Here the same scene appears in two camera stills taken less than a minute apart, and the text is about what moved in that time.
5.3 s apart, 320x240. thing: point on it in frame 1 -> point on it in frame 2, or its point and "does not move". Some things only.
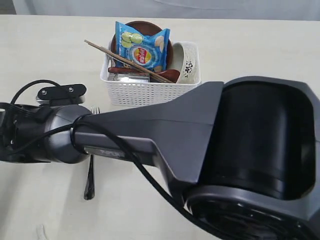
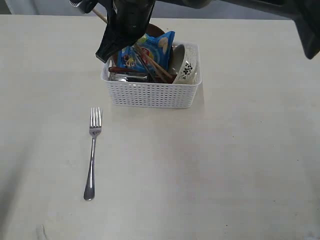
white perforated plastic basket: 120,92 does not move
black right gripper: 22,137 -> 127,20
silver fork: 89,194 does not move
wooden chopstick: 129,60 -> 153,62
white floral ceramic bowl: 184,58 does not move
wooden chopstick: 134,64 -> 147,63
